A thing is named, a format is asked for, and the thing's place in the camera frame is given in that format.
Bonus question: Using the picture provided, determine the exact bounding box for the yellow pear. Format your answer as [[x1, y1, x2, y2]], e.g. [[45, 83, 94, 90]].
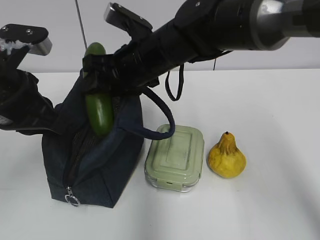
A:
[[207, 131, 247, 179]]

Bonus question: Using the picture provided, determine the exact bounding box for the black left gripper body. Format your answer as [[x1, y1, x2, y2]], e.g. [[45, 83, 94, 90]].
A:
[[0, 47, 54, 135]]

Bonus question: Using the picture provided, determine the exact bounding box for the navy blue lunch bag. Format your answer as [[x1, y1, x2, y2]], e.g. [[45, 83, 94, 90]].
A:
[[41, 76, 176, 208]]

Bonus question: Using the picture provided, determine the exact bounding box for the green cucumber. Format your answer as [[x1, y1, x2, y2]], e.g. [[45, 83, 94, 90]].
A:
[[84, 42, 115, 138]]

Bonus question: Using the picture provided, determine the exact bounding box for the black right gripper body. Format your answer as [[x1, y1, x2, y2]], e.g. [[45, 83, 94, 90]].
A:
[[82, 29, 180, 92]]

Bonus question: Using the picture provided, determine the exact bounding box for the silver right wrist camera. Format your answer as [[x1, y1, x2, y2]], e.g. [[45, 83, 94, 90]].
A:
[[103, 2, 153, 31]]

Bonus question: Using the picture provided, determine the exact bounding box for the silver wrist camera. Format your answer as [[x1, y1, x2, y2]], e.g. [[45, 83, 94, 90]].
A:
[[0, 23, 52, 56], [103, 2, 153, 31]]

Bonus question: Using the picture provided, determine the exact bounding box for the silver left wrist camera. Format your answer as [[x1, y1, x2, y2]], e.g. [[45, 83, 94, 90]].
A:
[[0, 23, 52, 56]]

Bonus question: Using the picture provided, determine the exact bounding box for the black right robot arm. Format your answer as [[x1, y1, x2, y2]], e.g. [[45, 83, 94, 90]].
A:
[[82, 0, 320, 92]]

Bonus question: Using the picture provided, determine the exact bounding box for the green lidded glass container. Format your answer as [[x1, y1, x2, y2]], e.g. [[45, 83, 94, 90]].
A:
[[144, 125, 205, 193]]

